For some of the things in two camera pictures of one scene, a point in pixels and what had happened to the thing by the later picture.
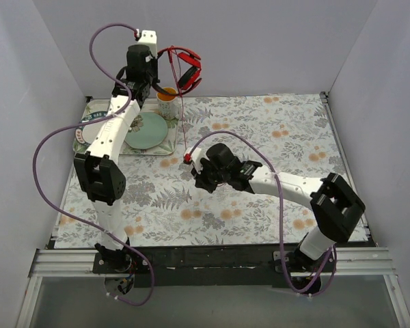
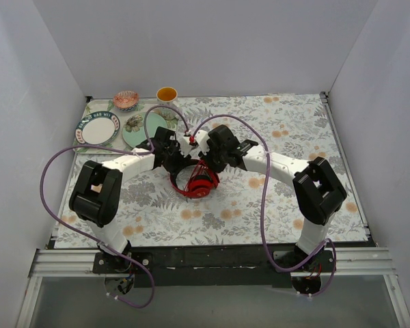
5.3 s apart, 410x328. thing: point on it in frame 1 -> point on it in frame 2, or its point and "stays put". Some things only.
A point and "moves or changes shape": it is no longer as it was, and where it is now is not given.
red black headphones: x=190 y=78 -> x=201 y=182
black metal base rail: x=212 y=265 stays put
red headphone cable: x=180 y=98 moves or changes shape
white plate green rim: x=85 y=133 stays put
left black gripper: x=154 y=80 -> x=173 y=160
